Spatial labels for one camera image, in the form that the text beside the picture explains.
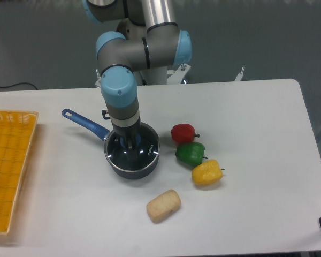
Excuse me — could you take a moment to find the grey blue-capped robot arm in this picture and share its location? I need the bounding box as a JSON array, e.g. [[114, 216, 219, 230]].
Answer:
[[82, 1, 192, 149]]

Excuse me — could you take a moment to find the yellow woven basket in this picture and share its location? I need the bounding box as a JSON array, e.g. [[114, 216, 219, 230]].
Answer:
[[0, 110, 39, 235]]

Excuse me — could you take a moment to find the dark blue saucepan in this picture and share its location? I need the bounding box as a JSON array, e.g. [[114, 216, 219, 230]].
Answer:
[[62, 109, 160, 179]]

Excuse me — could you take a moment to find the red bell pepper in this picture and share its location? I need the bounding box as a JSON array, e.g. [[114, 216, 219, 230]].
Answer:
[[171, 124, 200, 145]]

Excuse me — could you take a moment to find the yellow bell pepper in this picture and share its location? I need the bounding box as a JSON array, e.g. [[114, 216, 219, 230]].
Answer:
[[192, 160, 224, 186]]

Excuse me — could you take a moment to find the glass lid blue knob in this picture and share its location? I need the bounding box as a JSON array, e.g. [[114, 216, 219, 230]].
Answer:
[[104, 123, 160, 173]]

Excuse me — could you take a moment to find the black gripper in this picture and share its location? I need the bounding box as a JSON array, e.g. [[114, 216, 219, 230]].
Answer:
[[102, 110, 141, 149]]

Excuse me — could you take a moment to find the green bell pepper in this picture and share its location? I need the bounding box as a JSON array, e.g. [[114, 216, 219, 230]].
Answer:
[[175, 142, 205, 167]]

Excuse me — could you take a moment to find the beige bread loaf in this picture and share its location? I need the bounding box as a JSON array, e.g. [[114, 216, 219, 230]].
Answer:
[[146, 189, 181, 223]]

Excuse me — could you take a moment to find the black cable on floor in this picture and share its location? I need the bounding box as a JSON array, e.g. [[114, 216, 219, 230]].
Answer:
[[0, 82, 39, 90]]

